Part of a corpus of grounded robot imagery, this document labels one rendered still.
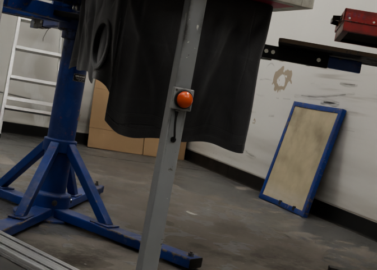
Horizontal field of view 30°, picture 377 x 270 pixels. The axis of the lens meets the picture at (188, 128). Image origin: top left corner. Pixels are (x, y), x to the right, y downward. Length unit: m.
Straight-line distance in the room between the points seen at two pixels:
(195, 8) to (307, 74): 3.62
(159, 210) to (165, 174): 0.08
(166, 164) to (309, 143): 3.30
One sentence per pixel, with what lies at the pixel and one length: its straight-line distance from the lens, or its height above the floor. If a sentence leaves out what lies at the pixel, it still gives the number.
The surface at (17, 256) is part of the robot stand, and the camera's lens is 1.69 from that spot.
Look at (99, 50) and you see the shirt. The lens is 1.99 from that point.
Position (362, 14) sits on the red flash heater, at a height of 1.09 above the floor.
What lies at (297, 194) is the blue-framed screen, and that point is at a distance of 4.79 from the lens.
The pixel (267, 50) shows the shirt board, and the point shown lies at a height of 0.90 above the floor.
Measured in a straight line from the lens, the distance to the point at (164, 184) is 1.62.
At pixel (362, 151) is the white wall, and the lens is 4.53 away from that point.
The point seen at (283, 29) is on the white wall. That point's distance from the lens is 5.64.
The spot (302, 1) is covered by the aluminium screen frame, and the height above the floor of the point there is 0.96.
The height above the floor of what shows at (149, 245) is 0.31.
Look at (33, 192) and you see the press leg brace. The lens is 2.97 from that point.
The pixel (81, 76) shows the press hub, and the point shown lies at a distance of 3.16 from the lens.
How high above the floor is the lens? 0.67
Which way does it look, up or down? 3 degrees down
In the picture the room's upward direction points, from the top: 10 degrees clockwise
